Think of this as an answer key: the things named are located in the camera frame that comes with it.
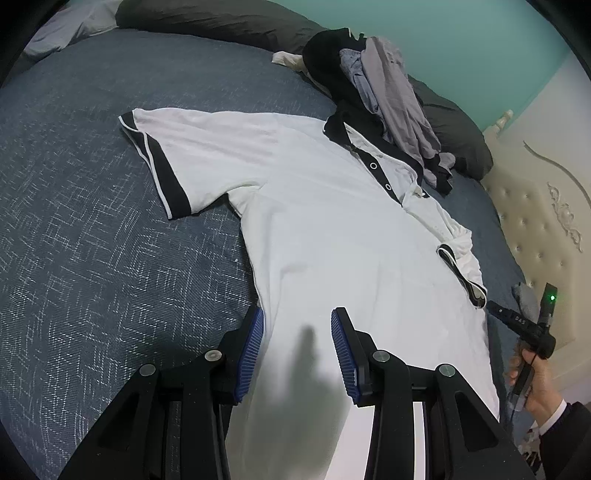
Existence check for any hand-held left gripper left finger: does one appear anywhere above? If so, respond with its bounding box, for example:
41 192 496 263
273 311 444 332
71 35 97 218
58 305 266 480

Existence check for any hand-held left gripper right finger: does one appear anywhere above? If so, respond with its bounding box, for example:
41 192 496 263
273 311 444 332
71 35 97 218
330 307 536 480

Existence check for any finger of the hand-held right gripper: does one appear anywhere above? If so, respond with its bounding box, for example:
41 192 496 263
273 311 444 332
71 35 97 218
487 300 528 332

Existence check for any white polo shirt black trim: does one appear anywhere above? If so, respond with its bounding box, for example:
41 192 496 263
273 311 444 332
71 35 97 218
119 107 502 480

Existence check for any person's right forearm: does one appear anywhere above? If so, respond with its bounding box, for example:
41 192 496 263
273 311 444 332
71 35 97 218
526 399 591 480

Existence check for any person's right hand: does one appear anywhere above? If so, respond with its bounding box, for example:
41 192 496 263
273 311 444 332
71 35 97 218
505 346 567 419

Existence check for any small grey cloth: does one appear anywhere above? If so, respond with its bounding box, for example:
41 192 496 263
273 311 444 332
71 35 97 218
512 281 541 315

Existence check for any cream tufted headboard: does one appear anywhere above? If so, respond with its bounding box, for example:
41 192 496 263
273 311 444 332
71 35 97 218
480 60 591 384

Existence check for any lavender grey jacket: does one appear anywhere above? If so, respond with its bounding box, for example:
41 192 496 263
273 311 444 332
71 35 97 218
360 36 455 195

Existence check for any light blue shirt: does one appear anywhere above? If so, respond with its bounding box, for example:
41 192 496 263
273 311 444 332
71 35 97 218
339 46 384 114

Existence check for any black garment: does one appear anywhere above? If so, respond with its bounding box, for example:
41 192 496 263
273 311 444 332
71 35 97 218
302 28 389 134

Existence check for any cream cloth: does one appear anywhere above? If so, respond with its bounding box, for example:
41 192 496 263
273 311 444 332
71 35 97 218
271 50 310 72

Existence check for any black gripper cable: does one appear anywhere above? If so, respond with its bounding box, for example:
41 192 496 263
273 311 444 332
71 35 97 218
507 351 540 428

